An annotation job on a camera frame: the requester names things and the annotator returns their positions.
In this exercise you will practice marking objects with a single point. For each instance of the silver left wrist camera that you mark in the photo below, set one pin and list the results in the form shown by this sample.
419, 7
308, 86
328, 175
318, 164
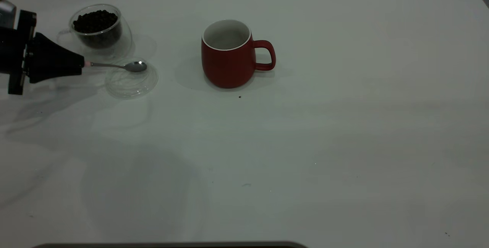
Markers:
7, 13

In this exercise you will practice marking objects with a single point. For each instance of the clear double-wall glass cup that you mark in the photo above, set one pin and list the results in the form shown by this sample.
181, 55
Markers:
103, 51

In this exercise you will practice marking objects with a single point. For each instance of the small clear glass dish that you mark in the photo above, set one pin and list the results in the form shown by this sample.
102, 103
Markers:
130, 87

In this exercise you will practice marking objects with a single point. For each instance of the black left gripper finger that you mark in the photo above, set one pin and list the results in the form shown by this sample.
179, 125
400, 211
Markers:
57, 53
53, 73

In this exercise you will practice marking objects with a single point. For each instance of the red ceramic mug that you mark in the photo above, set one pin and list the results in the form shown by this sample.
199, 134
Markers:
227, 66

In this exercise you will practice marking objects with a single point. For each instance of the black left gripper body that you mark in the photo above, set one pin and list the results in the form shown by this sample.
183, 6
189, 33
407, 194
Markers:
19, 49

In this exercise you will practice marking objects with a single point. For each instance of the glass cup of coffee beans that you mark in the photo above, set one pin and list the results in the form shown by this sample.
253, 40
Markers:
95, 21

